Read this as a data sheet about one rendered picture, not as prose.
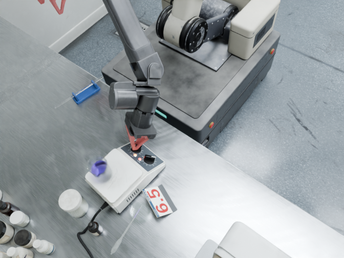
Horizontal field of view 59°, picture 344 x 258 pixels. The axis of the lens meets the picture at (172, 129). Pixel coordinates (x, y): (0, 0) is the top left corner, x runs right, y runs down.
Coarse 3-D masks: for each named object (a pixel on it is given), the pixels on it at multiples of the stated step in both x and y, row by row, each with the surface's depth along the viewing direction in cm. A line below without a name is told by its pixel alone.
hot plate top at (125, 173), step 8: (112, 152) 87; (120, 152) 87; (112, 160) 86; (120, 160) 86; (128, 160) 85; (112, 168) 84; (120, 168) 84; (128, 168) 84; (136, 168) 84; (88, 176) 84; (120, 176) 83; (128, 176) 83; (136, 176) 83; (96, 184) 82; (104, 184) 82; (112, 184) 82; (120, 184) 82; (128, 184) 82; (104, 192) 81; (112, 192) 81; (120, 192) 81; (112, 200) 80
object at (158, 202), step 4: (152, 188) 88; (156, 188) 89; (148, 192) 86; (152, 192) 87; (156, 192) 88; (148, 196) 85; (152, 196) 86; (156, 196) 87; (160, 196) 87; (152, 200) 85; (156, 200) 85; (160, 200) 86; (156, 204) 84; (160, 204) 85; (164, 204) 86; (156, 208) 83; (160, 208) 84; (164, 208) 85; (168, 208) 86; (160, 212) 83; (164, 212) 84
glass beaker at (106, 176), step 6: (96, 156) 79; (102, 156) 79; (90, 162) 79; (90, 168) 79; (108, 168) 79; (96, 174) 76; (102, 174) 76; (108, 174) 80; (102, 180) 80; (108, 180) 82
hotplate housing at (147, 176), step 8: (160, 168) 90; (144, 176) 85; (152, 176) 88; (136, 184) 84; (144, 184) 87; (96, 192) 88; (128, 192) 83; (136, 192) 86; (104, 200) 86; (120, 200) 82; (128, 200) 85; (120, 208) 84
